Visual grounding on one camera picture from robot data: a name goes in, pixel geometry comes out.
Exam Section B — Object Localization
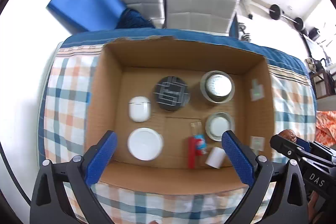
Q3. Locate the brown walnut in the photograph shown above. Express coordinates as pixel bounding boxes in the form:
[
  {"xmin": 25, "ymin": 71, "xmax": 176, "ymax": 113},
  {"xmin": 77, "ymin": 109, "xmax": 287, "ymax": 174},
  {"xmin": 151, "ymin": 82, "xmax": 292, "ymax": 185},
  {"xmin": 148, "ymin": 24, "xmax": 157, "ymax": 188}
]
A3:
[{"xmin": 278, "ymin": 129, "xmax": 297, "ymax": 143}]

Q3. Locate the small white cylinder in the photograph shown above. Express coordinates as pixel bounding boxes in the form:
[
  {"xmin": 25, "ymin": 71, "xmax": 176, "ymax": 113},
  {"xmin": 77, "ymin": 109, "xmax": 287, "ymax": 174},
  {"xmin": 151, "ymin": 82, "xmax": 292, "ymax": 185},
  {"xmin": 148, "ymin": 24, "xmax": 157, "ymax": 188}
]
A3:
[{"xmin": 206, "ymin": 147, "xmax": 226, "ymax": 169}]

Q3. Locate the small Pepsi bottle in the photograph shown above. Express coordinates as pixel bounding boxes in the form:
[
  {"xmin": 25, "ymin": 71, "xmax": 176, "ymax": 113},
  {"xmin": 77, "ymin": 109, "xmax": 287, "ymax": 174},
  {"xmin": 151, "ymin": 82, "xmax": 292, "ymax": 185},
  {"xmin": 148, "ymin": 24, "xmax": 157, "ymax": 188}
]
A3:
[{"xmin": 190, "ymin": 121, "xmax": 207, "ymax": 156}]

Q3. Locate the clear tape roll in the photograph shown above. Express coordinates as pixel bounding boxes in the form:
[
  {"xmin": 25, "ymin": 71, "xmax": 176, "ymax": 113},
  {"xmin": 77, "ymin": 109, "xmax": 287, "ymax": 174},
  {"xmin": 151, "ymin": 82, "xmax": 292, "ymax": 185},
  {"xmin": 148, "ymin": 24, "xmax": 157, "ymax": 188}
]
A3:
[{"xmin": 205, "ymin": 112, "xmax": 235, "ymax": 141}]

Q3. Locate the red rectangular case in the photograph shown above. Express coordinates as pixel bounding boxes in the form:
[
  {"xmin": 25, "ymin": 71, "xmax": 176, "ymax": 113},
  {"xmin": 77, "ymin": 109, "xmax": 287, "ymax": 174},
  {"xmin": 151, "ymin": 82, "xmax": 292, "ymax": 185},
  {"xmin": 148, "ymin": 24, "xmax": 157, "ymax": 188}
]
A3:
[{"xmin": 188, "ymin": 136, "xmax": 197, "ymax": 169}]

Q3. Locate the silver metal cup with strainer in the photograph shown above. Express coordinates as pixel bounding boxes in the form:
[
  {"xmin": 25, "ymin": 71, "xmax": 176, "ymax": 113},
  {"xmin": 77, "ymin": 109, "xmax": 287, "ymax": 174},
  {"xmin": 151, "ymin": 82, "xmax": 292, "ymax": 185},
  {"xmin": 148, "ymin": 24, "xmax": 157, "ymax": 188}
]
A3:
[{"xmin": 200, "ymin": 71, "xmax": 235, "ymax": 104}]

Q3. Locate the white round container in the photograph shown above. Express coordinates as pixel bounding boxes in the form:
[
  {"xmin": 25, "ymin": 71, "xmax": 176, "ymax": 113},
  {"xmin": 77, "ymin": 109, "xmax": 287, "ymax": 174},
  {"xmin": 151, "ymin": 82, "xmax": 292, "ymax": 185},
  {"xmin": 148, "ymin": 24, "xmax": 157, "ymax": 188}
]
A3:
[{"xmin": 127, "ymin": 127, "xmax": 163, "ymax": 161}]

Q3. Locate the black round ME tin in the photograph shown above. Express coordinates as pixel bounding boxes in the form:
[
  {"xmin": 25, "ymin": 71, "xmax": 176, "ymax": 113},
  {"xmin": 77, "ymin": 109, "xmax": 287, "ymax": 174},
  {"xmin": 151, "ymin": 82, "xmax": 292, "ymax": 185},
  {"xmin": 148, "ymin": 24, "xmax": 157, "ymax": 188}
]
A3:
[{"xmin": 153, "ymin": 76, "xmax": 190, "ymax": 111}]

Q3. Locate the white earbuds case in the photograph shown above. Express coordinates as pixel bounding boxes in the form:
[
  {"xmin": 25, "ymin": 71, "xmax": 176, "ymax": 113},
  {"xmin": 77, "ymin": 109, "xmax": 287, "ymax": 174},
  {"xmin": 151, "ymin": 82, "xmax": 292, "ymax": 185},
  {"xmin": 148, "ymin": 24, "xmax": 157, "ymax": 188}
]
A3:
[{"xmin": 129, "ymin": 96, "xmax": 151, "ymax": 122}]

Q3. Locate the orange patterned cloth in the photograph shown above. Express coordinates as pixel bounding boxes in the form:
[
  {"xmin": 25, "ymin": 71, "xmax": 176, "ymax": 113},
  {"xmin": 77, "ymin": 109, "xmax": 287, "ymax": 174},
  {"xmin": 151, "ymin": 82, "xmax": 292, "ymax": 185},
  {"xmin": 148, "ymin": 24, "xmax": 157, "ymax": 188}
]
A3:
[{"xmin": 315, "ymin": 111, "xmax": 336, "ymax": 147}]

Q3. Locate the dark wooden chair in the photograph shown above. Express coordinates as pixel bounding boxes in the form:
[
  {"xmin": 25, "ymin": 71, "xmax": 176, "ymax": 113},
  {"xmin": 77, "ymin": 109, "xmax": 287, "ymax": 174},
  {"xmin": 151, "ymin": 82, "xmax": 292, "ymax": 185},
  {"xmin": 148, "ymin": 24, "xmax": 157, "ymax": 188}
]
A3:
[{"xmin": 309, "ymin": 69, "xmax": 335, "ymax": 99}]

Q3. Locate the open cardboard box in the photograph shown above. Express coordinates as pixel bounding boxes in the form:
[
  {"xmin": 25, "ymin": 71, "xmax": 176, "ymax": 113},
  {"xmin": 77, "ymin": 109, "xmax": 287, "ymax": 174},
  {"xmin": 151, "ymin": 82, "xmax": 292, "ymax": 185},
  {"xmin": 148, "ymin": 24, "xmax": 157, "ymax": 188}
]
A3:
[{"xmin": 85, "ymin": 37, "xmax": 274, "ymax": 195}]

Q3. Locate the plaid tablecloth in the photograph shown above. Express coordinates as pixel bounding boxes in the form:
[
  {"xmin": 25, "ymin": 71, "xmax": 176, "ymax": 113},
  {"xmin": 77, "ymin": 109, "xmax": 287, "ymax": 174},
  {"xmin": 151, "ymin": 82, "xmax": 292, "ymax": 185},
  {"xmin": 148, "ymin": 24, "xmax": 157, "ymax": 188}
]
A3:
[{"xmin": 38, "ymin": 29, "xmax": 317, "ymax": 223}]

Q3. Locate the short barbell on floor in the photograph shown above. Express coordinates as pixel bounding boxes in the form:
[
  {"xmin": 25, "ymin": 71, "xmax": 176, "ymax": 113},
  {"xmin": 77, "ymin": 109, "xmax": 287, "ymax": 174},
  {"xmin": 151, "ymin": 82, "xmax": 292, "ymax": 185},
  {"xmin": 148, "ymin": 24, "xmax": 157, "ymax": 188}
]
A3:
[{"xmin": 269, "ymin": 5, "xmax": 305, "ymax": 32}]

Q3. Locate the dark blue knitted cloth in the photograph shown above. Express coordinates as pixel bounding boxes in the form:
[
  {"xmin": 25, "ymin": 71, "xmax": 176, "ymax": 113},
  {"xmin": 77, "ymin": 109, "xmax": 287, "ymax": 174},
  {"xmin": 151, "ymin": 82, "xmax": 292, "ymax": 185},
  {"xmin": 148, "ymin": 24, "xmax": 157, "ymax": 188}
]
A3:
[{"xmin": 115, "ymin": 8, "xmax": 155, "ymax": 29}]

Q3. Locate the blue folded mat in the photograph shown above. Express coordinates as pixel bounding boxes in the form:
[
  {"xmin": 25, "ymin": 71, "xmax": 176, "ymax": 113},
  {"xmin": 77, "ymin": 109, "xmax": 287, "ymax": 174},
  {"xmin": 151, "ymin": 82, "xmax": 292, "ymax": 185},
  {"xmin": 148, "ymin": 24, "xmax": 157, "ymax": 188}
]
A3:
[{"xmin": 47, "ymin": 0, "xmax": 126, "ymax": 31}]

